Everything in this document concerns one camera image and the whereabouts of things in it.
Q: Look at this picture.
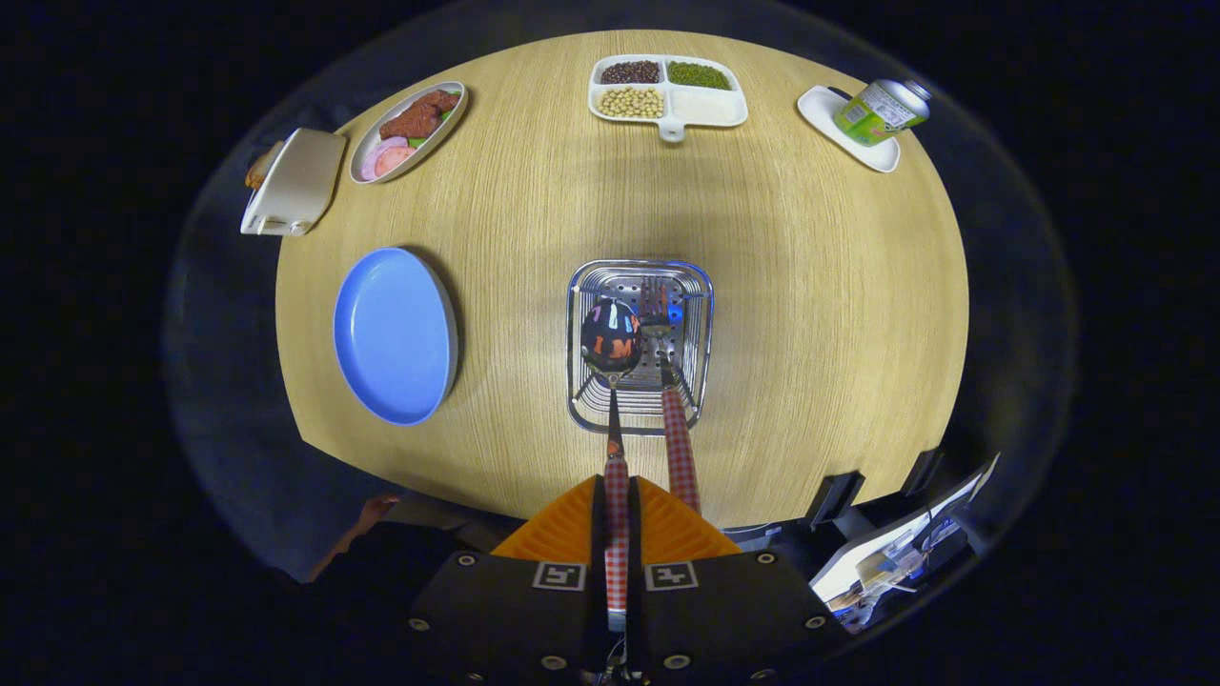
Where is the black bracket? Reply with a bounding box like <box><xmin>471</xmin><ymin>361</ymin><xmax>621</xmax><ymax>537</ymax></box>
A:
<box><xmin>901</xmin><ymin>446</ymin><xmax>946</xmax><ymax>498</ymax></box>
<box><xmin>805</xmin><ymin>470</ymin><xmax>866</xmax><ymax>532</ymax></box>

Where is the white divided dish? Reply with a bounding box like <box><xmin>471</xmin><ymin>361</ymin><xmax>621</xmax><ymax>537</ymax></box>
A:
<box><xmin>588</xmin><ymin>54</ymin><xmax>750</xmax><ymax>144</ymax></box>

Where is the fork with checked handle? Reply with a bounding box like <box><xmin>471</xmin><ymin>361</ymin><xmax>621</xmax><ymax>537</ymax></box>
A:
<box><xmin>639</xmin><ymin>276</ymin><xmax>703</xmax><ymax>515</ymax></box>

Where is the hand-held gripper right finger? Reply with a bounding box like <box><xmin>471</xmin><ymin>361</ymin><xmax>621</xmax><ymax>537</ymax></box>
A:
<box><xmin>629</xmin><ymin>474</ymin><xmax>849</xmax><ymax>686</ymax></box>

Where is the pile of green beans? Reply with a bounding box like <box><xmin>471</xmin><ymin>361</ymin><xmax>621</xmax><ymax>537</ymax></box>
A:
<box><xmin>666</xmin><ymin>61</ymin><xmax>733</xmax><ymax>91</ymax></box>

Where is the perforated metal basket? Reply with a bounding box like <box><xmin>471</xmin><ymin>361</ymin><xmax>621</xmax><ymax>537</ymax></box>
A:
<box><xmin>566</xmin><ymin>259</ymin><xmax>716</xmax><ymax>436</ymax></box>

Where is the brown bread slice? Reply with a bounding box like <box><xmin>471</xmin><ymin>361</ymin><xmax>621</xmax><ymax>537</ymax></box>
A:
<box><xmin>244</xmin><ymin>141</ymin><xmax>285</xmax><ymax>190</ymax></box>

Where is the green label metal bottle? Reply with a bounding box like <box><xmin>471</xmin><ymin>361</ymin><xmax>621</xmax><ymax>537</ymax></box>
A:
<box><xmin>833</xmin><ymin>78</ymin><xmax>933</xmax><ymax>147</ymax></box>

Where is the white oval plate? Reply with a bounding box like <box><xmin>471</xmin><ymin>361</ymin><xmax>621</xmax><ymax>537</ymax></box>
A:
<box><xmin>349</xmin><ymin>80</ymin><xmax>470</xmax><ymax>185</ymax></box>

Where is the small white dish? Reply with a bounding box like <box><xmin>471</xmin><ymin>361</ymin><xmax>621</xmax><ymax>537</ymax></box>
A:
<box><xmin>797</xmin><ymin>85</ymin><xmax>902</xmax><ymax>174</ymax></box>

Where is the person's trouser leg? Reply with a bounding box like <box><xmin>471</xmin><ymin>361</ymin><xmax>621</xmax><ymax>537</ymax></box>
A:
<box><xmin>386</xmin><ymin>497</ymin><xmax>520</xmax><ymax>554</ymax></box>

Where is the white toaster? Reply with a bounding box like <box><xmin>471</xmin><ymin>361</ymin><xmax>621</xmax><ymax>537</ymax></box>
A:
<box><xmin>240</xmin><ymin>128</ymin><xmax>349</xmax><ymax>237</ymax></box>

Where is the blue plate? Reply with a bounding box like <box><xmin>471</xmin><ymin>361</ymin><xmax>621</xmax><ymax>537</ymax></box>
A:
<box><xmin>333</xmin><ymin>247</ymin><xmax>460</xmax><ymax>427</ymax></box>

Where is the spoon with checked handle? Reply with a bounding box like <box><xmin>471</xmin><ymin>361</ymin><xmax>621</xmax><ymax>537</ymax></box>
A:
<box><xmin>579</xmin><ymin>297</ymin><xmax>643</xmax><ymax>632</ymax></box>

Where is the pile of yellow soybeans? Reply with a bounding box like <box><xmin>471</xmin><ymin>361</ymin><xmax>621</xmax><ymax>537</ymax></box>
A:
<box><xmin>598</xmin><ymin>87</ymin><xmax>665</xmax><ymax>120</ymax></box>

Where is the white device with cables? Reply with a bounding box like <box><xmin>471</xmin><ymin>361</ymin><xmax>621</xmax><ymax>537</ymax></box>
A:
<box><xmin>808</xmin><ymin>453</ymin><xmax>1000</xmax><ymax>632</ymax></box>

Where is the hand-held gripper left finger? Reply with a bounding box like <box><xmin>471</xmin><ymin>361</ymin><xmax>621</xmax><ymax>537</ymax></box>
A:
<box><xmin>408</xmin><ymin>474</ymin><xmax>609</xmax><ymax>686</ymax></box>

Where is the brown meat piece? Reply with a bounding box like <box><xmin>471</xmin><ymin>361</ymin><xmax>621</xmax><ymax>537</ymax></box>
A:
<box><xmin>379</xmin><ymin>90</ymin><xmax>462</xmax><ymax>141</ymax></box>

